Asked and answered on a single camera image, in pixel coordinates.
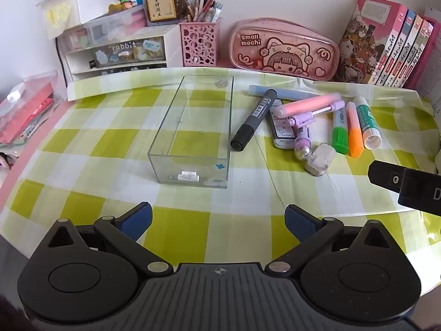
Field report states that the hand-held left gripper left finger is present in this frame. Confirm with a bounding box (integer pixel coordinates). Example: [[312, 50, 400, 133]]
[[45, 202, 174, 278]]

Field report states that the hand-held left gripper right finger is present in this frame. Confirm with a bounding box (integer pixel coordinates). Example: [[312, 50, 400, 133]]
[[265, 203, 393, 278]]

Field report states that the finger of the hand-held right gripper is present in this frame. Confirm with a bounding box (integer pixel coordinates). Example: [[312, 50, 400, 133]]
[[368, 160, 407, 194]]

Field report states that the orange highlighter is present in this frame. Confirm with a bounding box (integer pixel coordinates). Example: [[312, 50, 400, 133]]
[[346, 102, 365, 158]]

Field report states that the white glue stick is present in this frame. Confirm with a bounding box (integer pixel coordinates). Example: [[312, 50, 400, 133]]
[[353, 96, 382, 150]]

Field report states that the green highlighter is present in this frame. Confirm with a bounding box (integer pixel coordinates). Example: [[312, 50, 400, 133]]
[[332, 108, 349, 155]]

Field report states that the grey white eraser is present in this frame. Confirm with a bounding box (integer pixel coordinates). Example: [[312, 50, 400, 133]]
[[305, 143, 336, 176]]

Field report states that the purple pen with ball charm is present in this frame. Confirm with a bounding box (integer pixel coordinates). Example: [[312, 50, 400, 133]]
[[289, 100, 346, 162]]

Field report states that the pencil lead refill case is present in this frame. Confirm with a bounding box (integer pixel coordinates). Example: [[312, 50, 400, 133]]
[[269, 99, 300, 150]]

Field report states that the pink highlighter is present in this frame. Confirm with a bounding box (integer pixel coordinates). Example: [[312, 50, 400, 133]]
[[277, 92, 341, 118]]

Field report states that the clear plastic organizer box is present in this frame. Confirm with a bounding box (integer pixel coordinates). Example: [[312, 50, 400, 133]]
[[148, 75, 235, 189]]

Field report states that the black marker pen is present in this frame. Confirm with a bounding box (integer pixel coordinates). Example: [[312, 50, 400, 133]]
[[230, 89, 278, 151]]

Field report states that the light blue pen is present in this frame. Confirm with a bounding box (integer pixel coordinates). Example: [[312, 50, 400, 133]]
[[249, 85, 319, 101]]

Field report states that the green checked tablecloth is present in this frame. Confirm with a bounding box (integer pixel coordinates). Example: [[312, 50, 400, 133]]
[[0, 65, 441, 304]]

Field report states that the illustrated novel book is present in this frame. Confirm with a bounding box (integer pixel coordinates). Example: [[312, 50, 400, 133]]
[[401, 19, 434, 89], [381, 10, 417, 87], [391, 14, 425, 88], [336, 0, 409, 85]]

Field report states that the printed picture card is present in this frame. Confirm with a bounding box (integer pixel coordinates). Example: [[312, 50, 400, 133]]
[[0, 151, 19, 171]]

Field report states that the red booklet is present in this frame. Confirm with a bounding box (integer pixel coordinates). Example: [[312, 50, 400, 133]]
[[0, 86, 55, 144]]

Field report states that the pink cartoon pencil case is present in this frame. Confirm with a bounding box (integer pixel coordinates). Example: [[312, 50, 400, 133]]
[[229, 19, 340, 82]]

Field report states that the white desktop drawer organizer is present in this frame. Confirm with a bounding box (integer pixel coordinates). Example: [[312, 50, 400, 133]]
[[55, 24, 185, 83]]

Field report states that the clear plastic document case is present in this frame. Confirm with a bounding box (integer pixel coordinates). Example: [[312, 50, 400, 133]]
[[0, 71, 59, 145]]

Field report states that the pink perforated pen holder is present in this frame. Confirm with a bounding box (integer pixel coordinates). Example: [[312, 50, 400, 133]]
[[179, 21, 221, 68]]

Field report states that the clear plastic storage box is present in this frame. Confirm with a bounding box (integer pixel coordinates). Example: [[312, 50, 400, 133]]
[[57, 7, 149, 54]]

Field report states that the small toy figure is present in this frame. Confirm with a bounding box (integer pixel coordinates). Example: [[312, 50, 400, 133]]
[[109, 2, 136, 13]]

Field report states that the framed calligraphy sign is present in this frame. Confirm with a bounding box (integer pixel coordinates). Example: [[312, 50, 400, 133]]
[[144, 0, 177, 23]]

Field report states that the clear packet with yellow contents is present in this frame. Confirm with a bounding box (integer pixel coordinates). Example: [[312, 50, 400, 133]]
[[36, 0, 78, 39]]

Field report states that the white cardboard box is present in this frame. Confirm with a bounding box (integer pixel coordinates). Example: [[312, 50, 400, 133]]
[[67, 0, 121, 26]]

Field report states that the bunch of pens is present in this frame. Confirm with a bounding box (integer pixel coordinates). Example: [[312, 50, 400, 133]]
[[186, 0, 224, 24]]

